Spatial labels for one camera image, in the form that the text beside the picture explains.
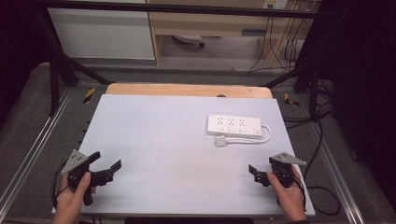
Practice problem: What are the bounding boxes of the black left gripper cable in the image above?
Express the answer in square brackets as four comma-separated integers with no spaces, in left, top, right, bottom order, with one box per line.
[51,161,71,210]

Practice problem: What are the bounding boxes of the wooden desk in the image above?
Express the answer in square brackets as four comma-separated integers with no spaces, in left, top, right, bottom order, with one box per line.
[145,0,316,67]

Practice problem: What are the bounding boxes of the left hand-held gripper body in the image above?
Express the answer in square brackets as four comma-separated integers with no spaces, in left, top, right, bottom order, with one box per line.
[61,149,94,207]

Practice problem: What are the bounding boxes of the wooden table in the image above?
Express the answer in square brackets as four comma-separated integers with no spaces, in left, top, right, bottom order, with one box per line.
[105,82,274,100]

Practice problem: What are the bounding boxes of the wall socket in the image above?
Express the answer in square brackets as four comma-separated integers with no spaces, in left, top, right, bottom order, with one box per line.
[262,0,289,10]

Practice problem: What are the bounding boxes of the black floor cable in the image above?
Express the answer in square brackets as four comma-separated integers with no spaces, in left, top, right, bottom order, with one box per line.
[281,92,342,217]

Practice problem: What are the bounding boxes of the person's left hand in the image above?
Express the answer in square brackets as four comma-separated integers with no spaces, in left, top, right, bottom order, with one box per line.
[52,172,94,224]

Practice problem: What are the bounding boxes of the black curtain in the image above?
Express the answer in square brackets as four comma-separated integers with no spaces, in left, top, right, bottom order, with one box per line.
[0,0,52,124]
[306,0,396,203]

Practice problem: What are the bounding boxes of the white table board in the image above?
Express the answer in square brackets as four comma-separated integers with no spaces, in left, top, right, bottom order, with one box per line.
[50,94,317,217]

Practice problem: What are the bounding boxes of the black metal frame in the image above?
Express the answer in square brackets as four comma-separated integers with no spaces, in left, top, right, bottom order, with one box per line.
[32,0,326,117]

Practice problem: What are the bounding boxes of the white plug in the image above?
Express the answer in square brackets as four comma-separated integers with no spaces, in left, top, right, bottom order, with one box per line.
[215,134,229,147]

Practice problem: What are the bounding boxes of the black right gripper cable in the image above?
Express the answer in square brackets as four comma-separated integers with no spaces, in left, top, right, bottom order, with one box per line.
[290,167,308,213]

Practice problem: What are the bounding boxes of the white power strip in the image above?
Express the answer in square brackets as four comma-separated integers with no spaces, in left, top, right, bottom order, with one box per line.
[206,113,264,139]

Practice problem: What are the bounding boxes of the white power strip cable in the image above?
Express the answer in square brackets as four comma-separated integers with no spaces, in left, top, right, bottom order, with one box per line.
[224,123,273,146]

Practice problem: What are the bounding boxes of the yellow black tape marker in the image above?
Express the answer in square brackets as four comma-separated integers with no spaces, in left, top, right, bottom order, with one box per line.
[82,87,96,105]
[283,92,301,107]

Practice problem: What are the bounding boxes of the chair base with caster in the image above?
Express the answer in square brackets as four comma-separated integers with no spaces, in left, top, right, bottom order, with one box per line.
[171,34,206,49]

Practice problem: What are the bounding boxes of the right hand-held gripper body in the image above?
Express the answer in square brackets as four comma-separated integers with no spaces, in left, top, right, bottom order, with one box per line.
[269,151,307,189]

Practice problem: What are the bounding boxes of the aluminium floor rail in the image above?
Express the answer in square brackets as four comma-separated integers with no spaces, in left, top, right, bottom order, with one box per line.
[306,120,366,224]
[0,87,76,213]

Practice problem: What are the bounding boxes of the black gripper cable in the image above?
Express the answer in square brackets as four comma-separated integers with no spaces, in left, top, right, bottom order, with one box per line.
[290,167,308,213]
[51,161,71,210]

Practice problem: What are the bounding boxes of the person's right hand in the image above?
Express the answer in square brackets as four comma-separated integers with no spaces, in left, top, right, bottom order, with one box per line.
[266,167,308,223]

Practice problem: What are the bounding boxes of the white cabinet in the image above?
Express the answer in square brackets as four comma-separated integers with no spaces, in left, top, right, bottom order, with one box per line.
[47,7,156,61]

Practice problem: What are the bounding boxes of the hanging black cables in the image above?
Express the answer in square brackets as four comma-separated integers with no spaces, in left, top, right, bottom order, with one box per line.
[247,12,307,74]

